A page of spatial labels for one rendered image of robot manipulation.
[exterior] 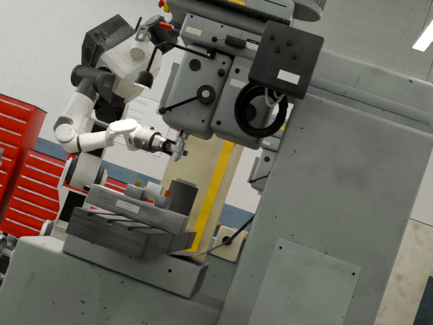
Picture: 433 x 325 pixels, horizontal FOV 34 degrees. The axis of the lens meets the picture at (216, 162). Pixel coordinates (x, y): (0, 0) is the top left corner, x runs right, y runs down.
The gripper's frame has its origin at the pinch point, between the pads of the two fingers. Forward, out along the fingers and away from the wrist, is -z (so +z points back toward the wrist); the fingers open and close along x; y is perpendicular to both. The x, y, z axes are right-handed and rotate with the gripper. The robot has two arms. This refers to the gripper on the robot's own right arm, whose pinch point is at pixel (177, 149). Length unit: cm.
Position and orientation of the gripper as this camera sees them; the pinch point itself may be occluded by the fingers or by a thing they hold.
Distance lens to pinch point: 271.0
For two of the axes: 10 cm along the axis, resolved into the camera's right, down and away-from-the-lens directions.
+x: 4.4, 2.1, 8.7
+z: -8.3, -2.8, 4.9
